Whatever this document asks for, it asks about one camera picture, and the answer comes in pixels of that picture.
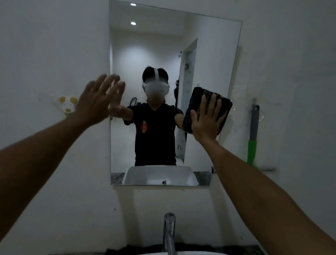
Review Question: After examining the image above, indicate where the chrome sink faucet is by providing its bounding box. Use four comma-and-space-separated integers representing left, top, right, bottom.
162, 212, 177, 255

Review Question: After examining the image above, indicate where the person's right forearm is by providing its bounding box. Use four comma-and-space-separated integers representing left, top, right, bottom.
203, 138, 336, 255

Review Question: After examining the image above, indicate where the person's right hand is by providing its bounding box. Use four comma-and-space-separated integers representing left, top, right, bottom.
190, 94, 228, 143

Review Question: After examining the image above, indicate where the person's left forearm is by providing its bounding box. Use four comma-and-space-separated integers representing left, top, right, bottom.
0, 113, 86, 241

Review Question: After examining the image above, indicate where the yellow and white wall hook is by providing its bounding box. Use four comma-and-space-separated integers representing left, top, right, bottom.
59, 96, 79, 114

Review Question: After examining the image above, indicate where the person's left hand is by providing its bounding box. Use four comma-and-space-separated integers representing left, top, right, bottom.
74, 74, 126, 127

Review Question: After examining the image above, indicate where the grey and green squeegee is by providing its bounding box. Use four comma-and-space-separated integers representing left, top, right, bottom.
246, 98, 260, 170

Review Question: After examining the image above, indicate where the frameless wall mirror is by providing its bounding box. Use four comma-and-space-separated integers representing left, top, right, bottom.
109, 0, 243, 187

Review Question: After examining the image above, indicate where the black cleaning cloth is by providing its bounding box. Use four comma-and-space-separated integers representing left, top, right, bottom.
182, 87, 233, 135

